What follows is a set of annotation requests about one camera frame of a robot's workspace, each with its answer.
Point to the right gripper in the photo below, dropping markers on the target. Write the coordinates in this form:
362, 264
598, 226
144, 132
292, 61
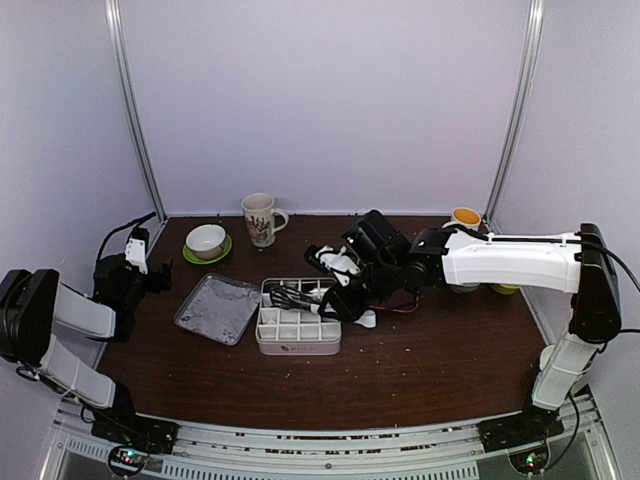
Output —
346, 310

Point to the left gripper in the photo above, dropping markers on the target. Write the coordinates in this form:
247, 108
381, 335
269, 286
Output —
156, 285

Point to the white handled tongs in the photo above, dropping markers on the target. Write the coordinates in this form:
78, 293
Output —
287, 298

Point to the bunny tin lid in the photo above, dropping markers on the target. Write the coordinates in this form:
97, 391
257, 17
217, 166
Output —
219, 308

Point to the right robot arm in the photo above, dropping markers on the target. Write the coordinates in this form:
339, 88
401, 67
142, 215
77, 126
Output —
578, 264

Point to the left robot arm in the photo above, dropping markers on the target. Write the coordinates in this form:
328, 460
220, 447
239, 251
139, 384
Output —
33, 302

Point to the red chocolate tray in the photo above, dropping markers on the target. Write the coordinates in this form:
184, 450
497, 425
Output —
399, 302

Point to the green saucer plate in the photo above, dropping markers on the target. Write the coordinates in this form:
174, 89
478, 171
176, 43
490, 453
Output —
190, 256

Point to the grey blue small bowl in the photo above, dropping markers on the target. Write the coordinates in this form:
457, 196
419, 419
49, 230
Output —
464, 288

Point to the white ceramic bowl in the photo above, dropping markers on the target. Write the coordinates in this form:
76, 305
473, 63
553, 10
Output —
206, 241

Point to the tin box with dividers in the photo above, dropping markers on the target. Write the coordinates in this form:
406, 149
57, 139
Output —
280, 332

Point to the yellow inside floral mug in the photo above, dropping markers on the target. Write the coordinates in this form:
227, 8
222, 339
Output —
464, 219

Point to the seashell coral mug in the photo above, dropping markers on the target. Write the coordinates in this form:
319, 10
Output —
263, 219

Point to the green small bowl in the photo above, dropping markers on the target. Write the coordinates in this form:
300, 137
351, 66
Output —
505, 289

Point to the white cup near base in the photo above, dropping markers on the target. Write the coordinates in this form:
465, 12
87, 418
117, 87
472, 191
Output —
544, 356

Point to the front aluminium rail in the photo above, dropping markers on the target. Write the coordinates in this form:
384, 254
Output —
451, 450

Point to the left aluminium frame post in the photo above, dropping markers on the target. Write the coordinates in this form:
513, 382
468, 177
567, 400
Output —
116, 33

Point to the aluminium frame post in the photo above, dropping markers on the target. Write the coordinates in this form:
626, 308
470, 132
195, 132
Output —
527, 70
116, 33

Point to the right aluminium frame post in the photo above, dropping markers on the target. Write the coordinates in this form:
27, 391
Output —
527, 70

